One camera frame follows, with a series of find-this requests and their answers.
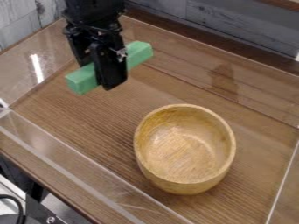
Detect clear acrylic tray wall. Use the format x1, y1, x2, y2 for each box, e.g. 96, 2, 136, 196
0, 11, 299, 224

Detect green rectangular block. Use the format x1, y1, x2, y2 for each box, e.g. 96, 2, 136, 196
66, 41, 154, 95

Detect black cable lower left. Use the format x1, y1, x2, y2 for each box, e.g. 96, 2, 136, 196
0, 193, 26, 224

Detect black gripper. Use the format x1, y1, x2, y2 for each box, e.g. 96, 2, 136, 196
63, 0, 127, 90

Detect black equipment base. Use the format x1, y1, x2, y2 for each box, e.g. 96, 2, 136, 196
24, 195, 67, 224

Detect brown wooden bowl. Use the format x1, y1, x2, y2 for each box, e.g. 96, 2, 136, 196
134, 104, 238, 195

